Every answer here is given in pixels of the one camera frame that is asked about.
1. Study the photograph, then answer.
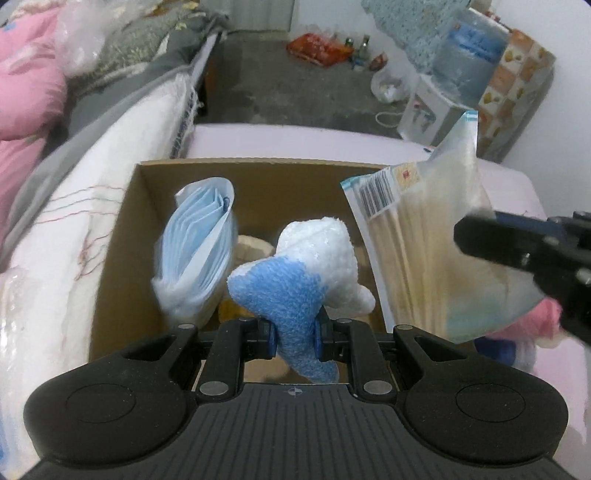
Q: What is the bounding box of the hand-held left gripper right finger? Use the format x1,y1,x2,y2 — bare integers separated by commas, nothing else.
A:
314,316,468,402

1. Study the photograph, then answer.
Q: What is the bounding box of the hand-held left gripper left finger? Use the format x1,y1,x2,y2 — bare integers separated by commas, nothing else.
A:
122,318,278,402

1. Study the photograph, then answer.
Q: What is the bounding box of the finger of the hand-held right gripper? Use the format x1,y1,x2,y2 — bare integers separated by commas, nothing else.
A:
453,215,546,276
492,210,576,237

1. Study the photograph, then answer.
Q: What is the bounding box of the pink plastic bag roll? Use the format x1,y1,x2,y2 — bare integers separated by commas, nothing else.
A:
507,298,567,343

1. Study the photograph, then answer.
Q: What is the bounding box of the blue and white towel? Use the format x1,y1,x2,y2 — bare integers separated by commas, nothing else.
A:
226,216,376,384

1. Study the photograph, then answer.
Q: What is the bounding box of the clear cotton swab packet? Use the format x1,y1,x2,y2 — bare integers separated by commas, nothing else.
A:
340,110,546,345

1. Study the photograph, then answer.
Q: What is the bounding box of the bag of blue face masks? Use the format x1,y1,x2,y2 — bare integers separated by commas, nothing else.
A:
151,176,239,324

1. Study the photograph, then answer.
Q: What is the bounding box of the brown cardboard box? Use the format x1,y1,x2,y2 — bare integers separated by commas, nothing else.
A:
88,159,403,387

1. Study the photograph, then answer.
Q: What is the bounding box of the fruit patterned cloth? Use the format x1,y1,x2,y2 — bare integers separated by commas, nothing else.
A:
475,28,557,162

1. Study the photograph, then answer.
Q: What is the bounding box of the white water dispenser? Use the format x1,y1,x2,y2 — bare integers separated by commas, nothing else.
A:
397,74,467,149

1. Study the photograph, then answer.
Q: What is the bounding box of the blue water bottle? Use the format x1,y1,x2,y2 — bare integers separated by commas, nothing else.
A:
431,6,509,105

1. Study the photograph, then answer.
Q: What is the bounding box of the white plastic bag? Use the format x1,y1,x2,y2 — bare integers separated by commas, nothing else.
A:
370,69,412,103

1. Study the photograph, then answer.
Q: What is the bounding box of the blue floral cloth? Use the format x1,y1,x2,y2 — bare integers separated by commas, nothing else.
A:
361,0,472,75

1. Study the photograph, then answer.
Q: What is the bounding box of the white mattress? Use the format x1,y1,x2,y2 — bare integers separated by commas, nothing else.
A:
0,69,204,464

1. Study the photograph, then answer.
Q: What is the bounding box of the red snack bag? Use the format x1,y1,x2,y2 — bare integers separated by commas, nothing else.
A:
286,33,354,68

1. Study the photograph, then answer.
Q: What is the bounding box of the grey bed sheet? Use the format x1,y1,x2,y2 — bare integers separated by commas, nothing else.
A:
4,32,223,250

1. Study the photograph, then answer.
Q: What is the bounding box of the grey floral blanket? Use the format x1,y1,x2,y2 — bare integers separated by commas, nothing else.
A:
69,0,232,98

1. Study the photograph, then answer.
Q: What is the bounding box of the pink quilt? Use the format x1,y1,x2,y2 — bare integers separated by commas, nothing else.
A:
0,6,68,241

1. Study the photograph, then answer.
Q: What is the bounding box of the clear plastic bag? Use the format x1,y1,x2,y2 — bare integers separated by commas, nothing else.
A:
55,0,110,77

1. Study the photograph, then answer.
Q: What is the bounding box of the white power cord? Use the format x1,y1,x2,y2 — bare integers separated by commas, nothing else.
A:
374,110,407,128

